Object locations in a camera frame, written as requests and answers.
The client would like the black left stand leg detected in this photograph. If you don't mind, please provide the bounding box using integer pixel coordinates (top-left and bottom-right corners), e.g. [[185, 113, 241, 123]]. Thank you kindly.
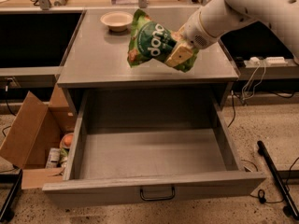
[[0, 170, 22, 224]]

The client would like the green rice chip bag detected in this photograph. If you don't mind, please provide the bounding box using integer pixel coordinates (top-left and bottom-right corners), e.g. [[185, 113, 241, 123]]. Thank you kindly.
[[127, 9, 199, 73]]

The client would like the black metal stand leg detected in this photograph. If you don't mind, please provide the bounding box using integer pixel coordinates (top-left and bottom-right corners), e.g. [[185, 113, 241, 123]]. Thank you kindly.
[[257, 141, 299, 220]]

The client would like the brown cardboard box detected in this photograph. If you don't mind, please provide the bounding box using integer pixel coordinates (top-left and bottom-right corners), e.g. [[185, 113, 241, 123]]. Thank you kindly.
[[0, 86, 76, 189]]

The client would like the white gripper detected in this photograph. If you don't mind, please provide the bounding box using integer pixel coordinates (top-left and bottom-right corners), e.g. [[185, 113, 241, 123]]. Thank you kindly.
[[164, 8, 219, 68]]

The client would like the white paper bowl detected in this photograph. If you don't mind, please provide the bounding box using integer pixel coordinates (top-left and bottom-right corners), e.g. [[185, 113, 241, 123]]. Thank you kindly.
[[100, 11, 133, 32]]

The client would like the white can in box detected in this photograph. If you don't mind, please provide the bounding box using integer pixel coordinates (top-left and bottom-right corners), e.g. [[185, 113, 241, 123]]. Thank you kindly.
[[46, 147, 61, 168]]

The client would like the grey counter cabinet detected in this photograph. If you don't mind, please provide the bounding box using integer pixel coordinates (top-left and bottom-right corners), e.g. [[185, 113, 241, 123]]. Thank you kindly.
[[58, 7, 238, 113]]

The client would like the grey open top drawer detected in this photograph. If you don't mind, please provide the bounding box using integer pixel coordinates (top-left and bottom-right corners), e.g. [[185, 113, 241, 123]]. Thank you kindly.
[[43, 87, 265, 208]]

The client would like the orange lidded cup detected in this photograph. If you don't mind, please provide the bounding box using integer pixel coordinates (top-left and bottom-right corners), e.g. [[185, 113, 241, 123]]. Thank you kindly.
[[60, 133, 73, 149]]

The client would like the white power strip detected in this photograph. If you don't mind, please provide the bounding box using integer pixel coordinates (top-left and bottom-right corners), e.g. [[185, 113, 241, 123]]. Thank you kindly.
[[249, 57, 288, 66]]

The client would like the black drawer handle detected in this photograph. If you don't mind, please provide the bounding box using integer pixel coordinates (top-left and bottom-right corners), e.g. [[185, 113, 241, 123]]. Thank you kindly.
[[139, 187, 176, 202]]

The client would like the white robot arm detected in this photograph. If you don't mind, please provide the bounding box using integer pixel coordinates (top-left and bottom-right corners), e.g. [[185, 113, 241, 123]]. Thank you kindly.
[[165, 0, 299, 67]]

